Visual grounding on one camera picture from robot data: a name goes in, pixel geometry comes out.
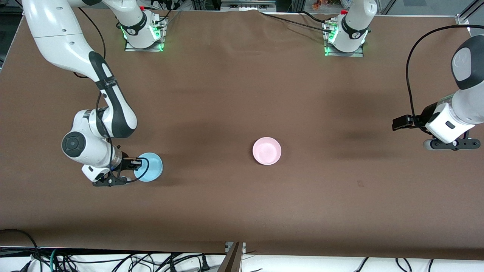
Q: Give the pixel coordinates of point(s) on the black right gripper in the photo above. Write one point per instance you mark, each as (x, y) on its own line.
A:
(126, 162)

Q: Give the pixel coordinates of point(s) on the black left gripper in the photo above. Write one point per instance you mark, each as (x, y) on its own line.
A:
(422, 115)

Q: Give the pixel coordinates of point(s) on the light blue bowl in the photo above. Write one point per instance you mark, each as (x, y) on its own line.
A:
(151, 168)

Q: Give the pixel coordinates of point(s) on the pink bowl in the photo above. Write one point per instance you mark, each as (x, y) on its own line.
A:
(267, 151)

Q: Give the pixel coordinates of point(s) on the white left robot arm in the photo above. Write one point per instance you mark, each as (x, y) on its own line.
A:
(469, 102)

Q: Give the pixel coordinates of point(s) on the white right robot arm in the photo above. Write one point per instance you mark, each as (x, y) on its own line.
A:
(56, 34)

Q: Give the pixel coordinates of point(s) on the brown table cover cloth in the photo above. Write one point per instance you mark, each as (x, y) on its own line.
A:
(227, 94)

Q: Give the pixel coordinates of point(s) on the black power plug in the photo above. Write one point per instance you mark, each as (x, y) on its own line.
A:
(205, 263)

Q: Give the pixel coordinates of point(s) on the grey power strip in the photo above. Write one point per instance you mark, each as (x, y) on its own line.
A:
(247, 5)

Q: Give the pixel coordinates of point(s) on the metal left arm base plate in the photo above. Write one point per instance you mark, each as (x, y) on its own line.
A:
(355, 54)

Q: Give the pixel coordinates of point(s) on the metal table corner bracket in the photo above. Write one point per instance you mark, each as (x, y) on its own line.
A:
(463, 19)

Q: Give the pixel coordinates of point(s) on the metal frame post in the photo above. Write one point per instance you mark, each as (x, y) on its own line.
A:
(233, 260)

